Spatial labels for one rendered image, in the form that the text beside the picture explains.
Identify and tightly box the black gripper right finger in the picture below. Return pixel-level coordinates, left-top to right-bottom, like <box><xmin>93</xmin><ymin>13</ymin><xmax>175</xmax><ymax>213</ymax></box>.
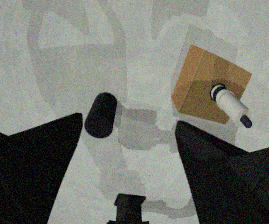
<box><xmin>175</xmin><ymin>120</ymin><xmax>269</xmax><ymax>224</ymax></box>

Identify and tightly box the tan wooden block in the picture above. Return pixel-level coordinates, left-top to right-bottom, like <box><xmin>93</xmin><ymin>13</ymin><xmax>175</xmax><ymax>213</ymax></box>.
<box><xmin>171</xmin><ymin>44</ymin><xmax>251</xmax><ymax>124</ymax></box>

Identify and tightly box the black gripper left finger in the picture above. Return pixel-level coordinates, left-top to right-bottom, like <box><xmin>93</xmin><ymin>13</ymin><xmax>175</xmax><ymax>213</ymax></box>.
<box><xmin>0</xmin><ymin>113</ymin><xmax>82</xmax><ymax>224</ymax></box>

